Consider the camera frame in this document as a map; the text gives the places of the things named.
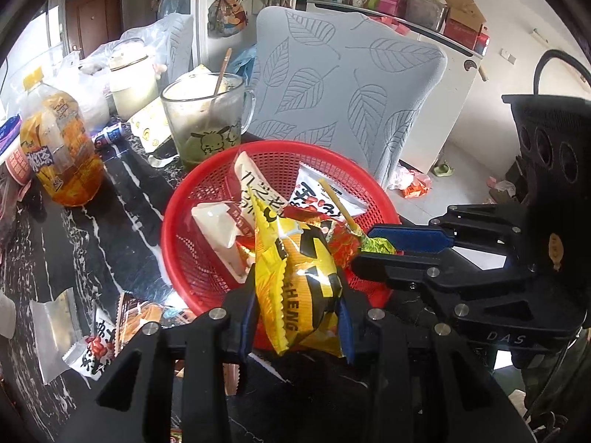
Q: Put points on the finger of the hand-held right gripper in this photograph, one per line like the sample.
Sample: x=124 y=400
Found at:
x=406 y=237
x=397 y=271

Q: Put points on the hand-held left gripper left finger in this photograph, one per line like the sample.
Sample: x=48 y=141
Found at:
x=249 y=318

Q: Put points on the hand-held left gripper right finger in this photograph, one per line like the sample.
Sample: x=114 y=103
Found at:
x=347 y=332

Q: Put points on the yellow-stick lollipop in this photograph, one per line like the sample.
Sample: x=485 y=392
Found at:
x=376 y=244

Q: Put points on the yellow black snack packet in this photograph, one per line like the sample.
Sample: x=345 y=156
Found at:
x=300 y=286

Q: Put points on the white red drink-mix packet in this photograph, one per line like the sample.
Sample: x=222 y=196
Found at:
x=217 y=226

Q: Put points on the white peanut packet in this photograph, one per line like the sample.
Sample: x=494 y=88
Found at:
x=92 y=350
x=314 y=194

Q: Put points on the red plastic basket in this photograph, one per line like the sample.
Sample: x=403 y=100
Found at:
x=207 y=184

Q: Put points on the clear zip bag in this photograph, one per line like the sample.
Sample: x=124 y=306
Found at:
x=53 y=327

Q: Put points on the crumpled plastic trash bag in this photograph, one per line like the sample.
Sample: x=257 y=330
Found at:
x=411 y=184

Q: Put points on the green slipper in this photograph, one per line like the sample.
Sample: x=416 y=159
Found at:
x=443 y=169

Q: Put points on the grey leaf-pattern chair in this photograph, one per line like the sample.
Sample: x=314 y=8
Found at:
x=180 y=46
x=341 y=92

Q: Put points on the glass mug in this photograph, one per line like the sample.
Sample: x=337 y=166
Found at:
x=207 y=120

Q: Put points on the red box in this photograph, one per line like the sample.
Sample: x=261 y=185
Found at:
x=464 y=37

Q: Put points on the yellow smiley-print packet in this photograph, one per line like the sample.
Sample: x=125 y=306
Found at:
x=147 y=124

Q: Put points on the grey storage tin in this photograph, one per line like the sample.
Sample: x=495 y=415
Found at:
x=425 y=11

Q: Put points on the small cardboard box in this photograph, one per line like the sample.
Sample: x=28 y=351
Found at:
x=466 y=9

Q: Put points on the blue white wrapper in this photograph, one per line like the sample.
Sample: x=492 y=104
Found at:
x=108 y=134

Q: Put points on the pink box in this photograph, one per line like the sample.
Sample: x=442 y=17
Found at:
x=392 y=1

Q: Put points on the iced tea bottle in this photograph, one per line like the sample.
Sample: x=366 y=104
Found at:
x=60 y=157

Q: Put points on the white lidded pot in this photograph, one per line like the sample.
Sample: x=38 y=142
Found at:
x=131 y=83

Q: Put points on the printed tote bag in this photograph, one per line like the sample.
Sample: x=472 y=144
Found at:
x=226 y=11

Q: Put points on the blue tissue packet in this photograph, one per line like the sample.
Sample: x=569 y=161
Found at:
x=9 y=131

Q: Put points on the brown door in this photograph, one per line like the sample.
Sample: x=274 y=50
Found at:
x=92 y=18

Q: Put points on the wall switch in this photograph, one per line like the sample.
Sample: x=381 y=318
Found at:
x=508 y=55

